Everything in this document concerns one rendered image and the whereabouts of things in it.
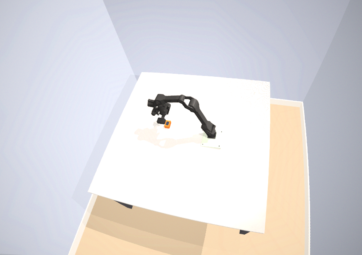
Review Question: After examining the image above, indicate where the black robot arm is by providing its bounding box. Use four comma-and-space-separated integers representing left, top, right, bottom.
147, 94, 216, 139

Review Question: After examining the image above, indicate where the orange block with dark square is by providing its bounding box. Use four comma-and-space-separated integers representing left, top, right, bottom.
164, 120, 171, 129

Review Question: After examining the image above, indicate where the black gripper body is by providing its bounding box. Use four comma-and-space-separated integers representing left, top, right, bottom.
157, 103, 171, 124

